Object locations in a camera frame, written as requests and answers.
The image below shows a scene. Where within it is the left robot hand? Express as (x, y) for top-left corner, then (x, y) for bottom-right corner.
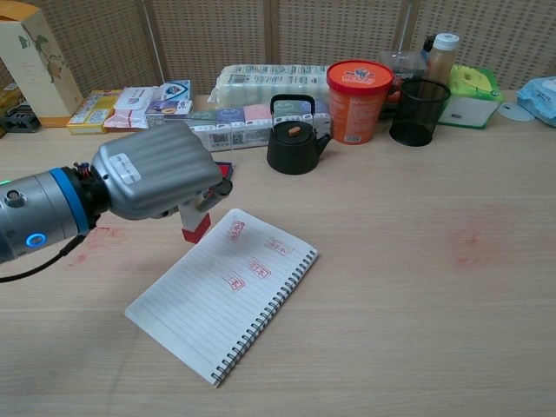
(89, 122), (235, 222)

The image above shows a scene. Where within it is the white red stamp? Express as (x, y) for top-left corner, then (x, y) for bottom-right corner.
(178, 202), (213, 244)

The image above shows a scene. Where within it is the white spiral notebook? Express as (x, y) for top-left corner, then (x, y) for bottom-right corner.
(124, 208), (319, 388)

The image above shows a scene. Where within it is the purple small box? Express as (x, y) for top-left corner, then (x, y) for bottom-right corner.
(144, 99), (194, 130)

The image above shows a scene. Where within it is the red ink pad clear lid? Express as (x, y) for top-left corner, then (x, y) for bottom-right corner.
(190, 116), (238, 182)

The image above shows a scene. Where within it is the pink wet wipes pack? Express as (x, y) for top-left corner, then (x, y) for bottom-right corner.
(103, 85), (162, 131)

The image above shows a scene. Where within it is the blue and white soap box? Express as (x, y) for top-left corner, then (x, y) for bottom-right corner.
(156, 79), (192, 105)

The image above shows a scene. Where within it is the yellow flat box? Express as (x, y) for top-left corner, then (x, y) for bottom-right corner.
(66, 89), (123, 135)

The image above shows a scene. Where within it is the multicolour pocket tissue row pack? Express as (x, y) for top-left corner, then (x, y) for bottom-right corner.
(186, 103), (331, 153)

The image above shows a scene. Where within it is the black teapot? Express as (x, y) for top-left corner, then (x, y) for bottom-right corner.
(266, 94), (334, 175)

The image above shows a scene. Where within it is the large clear tissue pack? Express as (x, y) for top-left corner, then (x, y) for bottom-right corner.
(210, 63), (331, 109)

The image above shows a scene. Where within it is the woven folding screen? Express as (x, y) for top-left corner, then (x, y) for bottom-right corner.
(0, 0), (556, 96)

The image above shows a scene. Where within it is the dark grey plastic holder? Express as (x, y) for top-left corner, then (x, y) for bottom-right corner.
(0, 103), (43, 134)

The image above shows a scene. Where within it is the tall cream gift box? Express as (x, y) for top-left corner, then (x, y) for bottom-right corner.
(0, 1), (84, 129)

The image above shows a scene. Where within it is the gold foil pack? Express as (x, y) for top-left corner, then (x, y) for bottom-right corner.
(0, 84), (23, 112)

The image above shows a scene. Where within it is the orange instant noodle cup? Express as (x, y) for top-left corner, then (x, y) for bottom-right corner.
(326, 59), (395, 145)

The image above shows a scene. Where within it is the black mesh pen holder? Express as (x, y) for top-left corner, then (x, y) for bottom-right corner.
(388, 78), (452, 148)

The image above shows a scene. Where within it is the clear plastic food container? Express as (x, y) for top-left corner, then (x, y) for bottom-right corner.
(377, 50), (429, 121)

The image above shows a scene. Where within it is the dark bottle black cap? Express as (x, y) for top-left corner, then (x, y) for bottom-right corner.
(420, 34), (437, 64)

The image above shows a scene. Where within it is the brown bottle white cap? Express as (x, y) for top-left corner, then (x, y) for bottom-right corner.
(427, 32), (460, 83)

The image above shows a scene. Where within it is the green tissue pack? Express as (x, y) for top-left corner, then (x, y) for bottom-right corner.
(437, 64), (505, 130)

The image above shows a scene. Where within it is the white round plastic lid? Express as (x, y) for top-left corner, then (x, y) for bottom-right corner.
(497, 102), (536, 122)

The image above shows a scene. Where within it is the light blue wet wipes pack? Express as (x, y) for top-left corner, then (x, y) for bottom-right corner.
(515, 76), (556, 122)

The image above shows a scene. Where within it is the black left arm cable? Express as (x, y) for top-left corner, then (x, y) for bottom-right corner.
(0, 234), (88, 283)

